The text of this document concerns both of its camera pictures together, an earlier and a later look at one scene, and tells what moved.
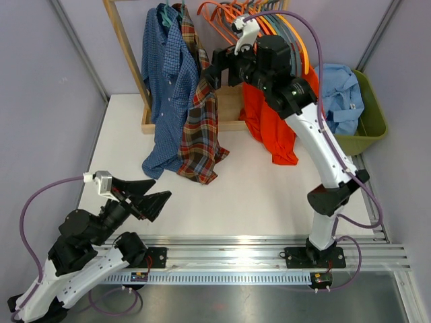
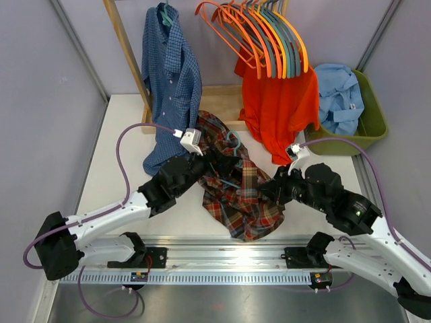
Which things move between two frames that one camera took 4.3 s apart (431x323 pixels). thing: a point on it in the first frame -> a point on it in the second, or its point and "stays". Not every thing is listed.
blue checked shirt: x=170 y=73 stays
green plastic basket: x=372 y=122 stays
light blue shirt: x=341 y=97 stays
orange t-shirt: x=267 y=126 stays
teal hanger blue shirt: x=166 y=17 stays
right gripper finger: x=221 y=58 -> x=271 y=189
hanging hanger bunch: x=273 y=17 stays
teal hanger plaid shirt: x=182 y=9 -> x=219 y=140
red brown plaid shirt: x=201 y=149 -> x=240 y=205
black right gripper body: x=243 y=70 -> x=292 y=186
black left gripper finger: x=133 y=190 -> x=226 y=165
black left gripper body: x=130 y=208 -> x=202 y=167
